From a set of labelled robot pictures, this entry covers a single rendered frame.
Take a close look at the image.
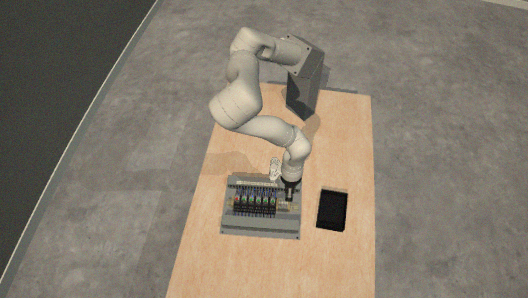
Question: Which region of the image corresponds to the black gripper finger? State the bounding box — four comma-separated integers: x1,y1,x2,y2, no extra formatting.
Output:
285,186,296,202

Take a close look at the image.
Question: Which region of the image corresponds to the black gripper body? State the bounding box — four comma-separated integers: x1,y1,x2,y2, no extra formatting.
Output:
280,176,302,191

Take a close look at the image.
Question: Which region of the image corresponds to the black rectangular tray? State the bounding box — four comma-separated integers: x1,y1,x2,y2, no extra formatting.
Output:
316,189,348,232

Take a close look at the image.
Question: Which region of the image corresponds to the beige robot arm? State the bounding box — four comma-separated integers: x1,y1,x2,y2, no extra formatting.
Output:
209,27,312,182

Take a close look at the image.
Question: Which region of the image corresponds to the grey relay panel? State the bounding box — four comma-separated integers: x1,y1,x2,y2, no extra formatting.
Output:
219,175,302,240

